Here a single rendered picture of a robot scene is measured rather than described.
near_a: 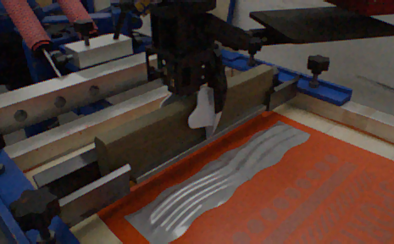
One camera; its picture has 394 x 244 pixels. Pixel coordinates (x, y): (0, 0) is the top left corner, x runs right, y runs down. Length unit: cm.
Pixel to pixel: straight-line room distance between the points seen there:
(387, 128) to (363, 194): 17
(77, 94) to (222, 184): 32
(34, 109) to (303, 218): 46
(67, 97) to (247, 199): 36
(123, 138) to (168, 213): 12
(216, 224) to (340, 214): 17
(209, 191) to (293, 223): 12
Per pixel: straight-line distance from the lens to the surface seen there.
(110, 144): 43
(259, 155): 57
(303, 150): 60
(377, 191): 56
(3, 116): 62
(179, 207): 46
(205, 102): 49
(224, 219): 46
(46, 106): 63
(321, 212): 50
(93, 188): 42
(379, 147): 66
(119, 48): 74
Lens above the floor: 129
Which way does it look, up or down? 32 degrees down
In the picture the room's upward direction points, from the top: straight up
